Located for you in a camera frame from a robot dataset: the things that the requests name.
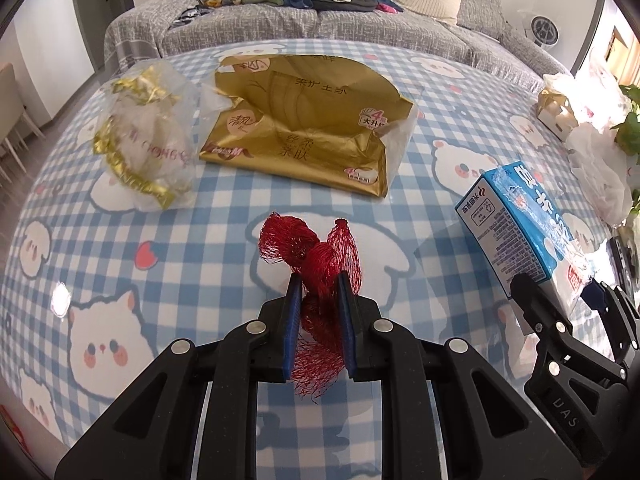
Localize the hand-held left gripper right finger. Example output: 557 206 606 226
336 270 583 480

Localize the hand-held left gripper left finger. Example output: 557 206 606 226
54 272 305 480

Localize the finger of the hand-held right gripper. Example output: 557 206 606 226
586 281 640 366
510 272 628 391

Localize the red mesh net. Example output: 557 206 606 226
257 212 363 403

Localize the blue and white carton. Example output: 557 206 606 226
454 160 608 318

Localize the black remote control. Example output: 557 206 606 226
607 235 640 306

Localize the crumpled white plastic bag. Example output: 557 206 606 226
567 125 635 226

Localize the blue checked tablecloth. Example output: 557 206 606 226
0 40 640 480

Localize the potted green plant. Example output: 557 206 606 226
612 84 640 157

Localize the gold tissue packaging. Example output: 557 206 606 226
199 54 417 200

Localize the white and gold box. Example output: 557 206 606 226
536 86 576 142

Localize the white bag with red print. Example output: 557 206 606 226
544 50 633 131

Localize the clear bag with gold trim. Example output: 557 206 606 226
92 62 201 211

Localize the white standing fan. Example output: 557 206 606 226
530 15 557 43

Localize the grey sofa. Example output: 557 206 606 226
102 0 573 78

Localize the white dining chair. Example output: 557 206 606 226
0 62 43 161

